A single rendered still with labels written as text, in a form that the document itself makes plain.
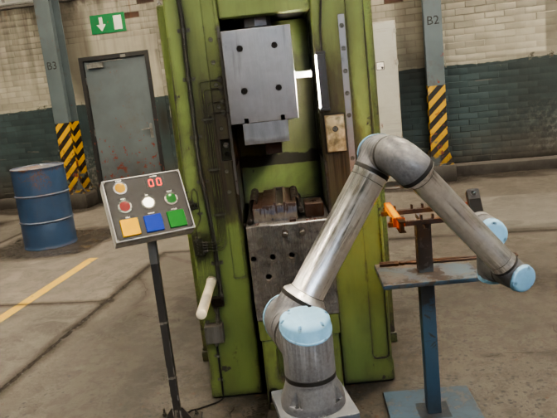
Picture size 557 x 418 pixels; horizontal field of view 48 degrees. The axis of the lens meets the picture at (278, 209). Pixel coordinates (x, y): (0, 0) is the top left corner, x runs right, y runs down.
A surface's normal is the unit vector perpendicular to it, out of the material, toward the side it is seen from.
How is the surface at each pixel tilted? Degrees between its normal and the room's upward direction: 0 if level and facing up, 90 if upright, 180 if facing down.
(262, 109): 90
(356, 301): 90
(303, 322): 5
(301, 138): 90
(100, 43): 90
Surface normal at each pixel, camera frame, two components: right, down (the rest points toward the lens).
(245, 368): 0.00, 0.20
